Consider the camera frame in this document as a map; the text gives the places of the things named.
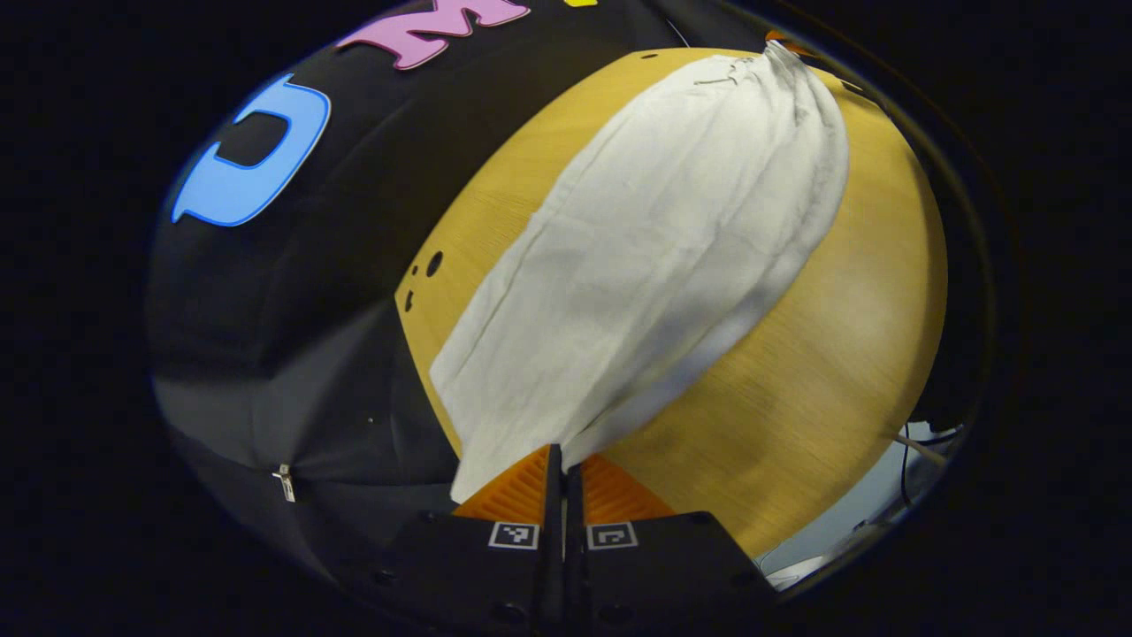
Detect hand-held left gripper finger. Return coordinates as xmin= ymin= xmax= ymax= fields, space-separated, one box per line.
xmin=376 ymin=442 xmax=564 ymax=637
xmin=565 ymin=453 xmax=772 ymax=637

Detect white jeans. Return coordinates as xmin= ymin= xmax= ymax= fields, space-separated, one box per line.
xmin=430 ymin=40 xmax=851 ymax=505

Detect black backdrop cloth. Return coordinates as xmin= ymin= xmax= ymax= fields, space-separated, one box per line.
xmin=146 ymin=0 xmax=779 ymax=576

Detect black cable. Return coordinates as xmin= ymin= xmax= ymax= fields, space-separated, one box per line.
xmin=899 ymin=425 xmax=967 ymax=508

